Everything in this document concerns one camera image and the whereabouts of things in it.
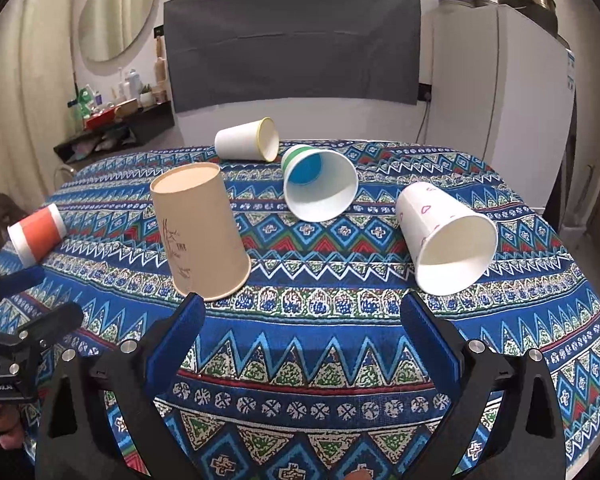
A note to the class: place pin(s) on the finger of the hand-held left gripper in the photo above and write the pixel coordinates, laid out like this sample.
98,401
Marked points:
55,321
22,279

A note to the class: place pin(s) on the oval wall mirror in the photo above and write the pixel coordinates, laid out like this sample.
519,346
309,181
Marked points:
115,15

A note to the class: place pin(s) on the person's left hand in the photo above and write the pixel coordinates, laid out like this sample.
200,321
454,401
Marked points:
6,430

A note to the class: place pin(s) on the white cup with pink hearts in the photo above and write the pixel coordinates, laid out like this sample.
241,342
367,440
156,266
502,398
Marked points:
430,215

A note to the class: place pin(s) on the white refrigerator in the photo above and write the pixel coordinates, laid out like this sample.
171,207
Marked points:
520,110

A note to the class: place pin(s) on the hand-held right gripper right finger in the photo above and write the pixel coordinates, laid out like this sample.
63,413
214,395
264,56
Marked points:
430,345

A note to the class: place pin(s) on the blue patterned tablecloth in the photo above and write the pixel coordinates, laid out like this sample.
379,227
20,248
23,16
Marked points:
300,340

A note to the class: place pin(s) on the white kettle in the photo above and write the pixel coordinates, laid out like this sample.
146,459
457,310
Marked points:
132,82

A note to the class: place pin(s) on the green striped white cup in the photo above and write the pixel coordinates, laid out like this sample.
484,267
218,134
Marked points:
330,187

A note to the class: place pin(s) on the grey cloth covered screen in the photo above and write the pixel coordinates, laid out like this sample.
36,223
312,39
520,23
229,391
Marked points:
290,45

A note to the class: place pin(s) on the black shelf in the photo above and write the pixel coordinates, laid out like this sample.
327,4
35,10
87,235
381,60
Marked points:
150,122

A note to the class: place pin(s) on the red box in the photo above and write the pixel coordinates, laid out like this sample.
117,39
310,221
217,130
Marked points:
100,120

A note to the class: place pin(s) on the green bottle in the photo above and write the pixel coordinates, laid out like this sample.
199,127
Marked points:
87,102

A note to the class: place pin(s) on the wall power outlet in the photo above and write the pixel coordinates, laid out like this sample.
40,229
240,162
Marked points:
425,91

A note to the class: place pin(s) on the tan bottle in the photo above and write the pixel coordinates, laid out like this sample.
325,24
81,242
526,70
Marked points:
160,80

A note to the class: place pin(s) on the brown paper cup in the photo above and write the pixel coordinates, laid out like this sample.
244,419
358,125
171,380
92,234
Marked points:
200,230

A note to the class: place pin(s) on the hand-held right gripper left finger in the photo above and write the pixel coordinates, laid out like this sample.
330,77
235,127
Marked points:
175,342

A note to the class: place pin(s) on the orange and white cup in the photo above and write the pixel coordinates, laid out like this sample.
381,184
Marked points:
37,232

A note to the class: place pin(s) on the small potted plant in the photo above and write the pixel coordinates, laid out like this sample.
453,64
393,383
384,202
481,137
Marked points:
145,96

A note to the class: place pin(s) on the cream curtain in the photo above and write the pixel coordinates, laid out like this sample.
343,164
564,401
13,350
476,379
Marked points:
25,110

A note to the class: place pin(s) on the white cup with yellow rim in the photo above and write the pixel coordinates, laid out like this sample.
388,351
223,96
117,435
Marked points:
237,142

